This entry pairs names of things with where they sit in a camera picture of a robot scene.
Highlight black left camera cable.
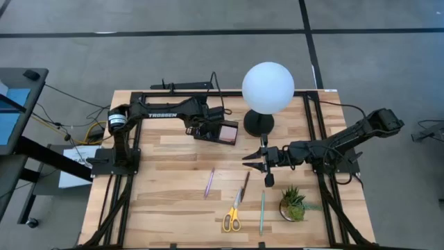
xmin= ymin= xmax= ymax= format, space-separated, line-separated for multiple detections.
xmin=207 ymin=72 xmax=232 ymax=116

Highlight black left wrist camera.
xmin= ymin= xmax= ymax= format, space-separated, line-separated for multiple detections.
xmin=207 ymin=106 xmax=225 ymax=123

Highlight purple pen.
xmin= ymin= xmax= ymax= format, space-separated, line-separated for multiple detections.
xmin=203 ymin=167 xmax=216 ymax=200

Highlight teal pen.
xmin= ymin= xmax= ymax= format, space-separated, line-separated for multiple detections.
xmin=259 ymin=190 xmax=266 ymax=237

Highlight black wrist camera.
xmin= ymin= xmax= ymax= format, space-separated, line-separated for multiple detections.
xmin=207 ymin=106 xmax=225 ymax=123
xmin=289 ymin=141 xmax=310 ymax=161

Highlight yellow handled scissors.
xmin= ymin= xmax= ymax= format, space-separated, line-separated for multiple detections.
xmin=222 ymin=186 xmax=244 ymax=233

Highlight grey stand with cables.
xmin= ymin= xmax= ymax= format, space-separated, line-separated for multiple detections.
xmin=411 ymin=119 xmax=444 ymax=144

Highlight black desk stand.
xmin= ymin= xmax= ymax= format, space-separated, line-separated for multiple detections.
xmin=0 ymin=135 xmax=94 ymax=225

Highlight pink sticky note pad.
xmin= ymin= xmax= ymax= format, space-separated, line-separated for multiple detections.
xmin=219 ymin=124 xmax=239 ymax=142

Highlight small potted succulent plant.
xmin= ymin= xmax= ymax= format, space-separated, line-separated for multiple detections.
xmin=279 ymin=185 xmax=323 ymax=222

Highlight black aluminium table frame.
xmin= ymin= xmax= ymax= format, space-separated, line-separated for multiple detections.
xmin=78 ymin=90 xmax=377 ymax=250

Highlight blue lit screen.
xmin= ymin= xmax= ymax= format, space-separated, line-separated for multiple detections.
xmin=0 ymin=88 xmax=31 ymax=146

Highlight brown pen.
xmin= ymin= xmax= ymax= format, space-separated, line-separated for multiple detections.
xmin=240 ymin=171 xmax=250 ymax=203

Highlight black mesh desk organizer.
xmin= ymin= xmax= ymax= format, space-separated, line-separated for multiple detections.
xmin=185 ymin=119 xmax=239 ymax=146

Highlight yellow floor cable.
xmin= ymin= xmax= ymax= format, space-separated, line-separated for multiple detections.
xmin=31 ymin=112 xmax=107 ymax=145

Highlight black bar with antenna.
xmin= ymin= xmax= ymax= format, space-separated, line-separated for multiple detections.
xmin=149 ymin=78 xmax=215 ymax=90

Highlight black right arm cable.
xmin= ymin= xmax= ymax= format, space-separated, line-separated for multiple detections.
xmin=318 ymin=99 xmax=367 ymax=121

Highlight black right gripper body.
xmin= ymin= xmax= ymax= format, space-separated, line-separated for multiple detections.
xmin=259 ymin=133 xmax=289 ymax=188

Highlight white printed paper sheet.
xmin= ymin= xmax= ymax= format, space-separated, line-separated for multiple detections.
xmin=58 ymin=144 xmax=101 ymax=189

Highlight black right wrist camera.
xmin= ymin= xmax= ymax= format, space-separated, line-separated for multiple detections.
xmin=289 ymin=141 xmax=310 ymax=161

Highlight grey side desk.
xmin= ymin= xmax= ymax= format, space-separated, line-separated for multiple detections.
xmin=0 ymin=67 xmax=49 ymax=156

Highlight black floor cable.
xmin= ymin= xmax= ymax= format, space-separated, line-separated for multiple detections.
xmin=44 ymin=83 xmax=111 ymax=128

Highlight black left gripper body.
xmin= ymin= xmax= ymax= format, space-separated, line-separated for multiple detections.
xmin=187 ymin=103 xmax=214 ymax=135

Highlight white globe table lamp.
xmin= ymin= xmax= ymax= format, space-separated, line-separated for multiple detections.
xmin=241 ymin=61 xmax=296 ymax=138

